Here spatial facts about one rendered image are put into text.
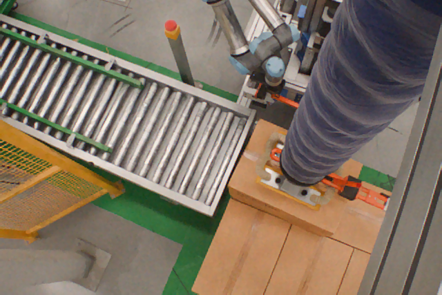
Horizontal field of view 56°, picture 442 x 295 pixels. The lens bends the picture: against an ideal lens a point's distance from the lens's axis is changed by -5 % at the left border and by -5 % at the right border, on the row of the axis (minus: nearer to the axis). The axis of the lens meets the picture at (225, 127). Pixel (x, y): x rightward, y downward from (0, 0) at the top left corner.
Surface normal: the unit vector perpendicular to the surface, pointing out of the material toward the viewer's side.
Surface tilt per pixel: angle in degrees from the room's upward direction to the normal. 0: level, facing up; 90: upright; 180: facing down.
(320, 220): 0
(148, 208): 0
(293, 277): 0
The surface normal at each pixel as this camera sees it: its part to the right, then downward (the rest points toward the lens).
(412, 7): -0.57, 0.82
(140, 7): -0.04, -0.27
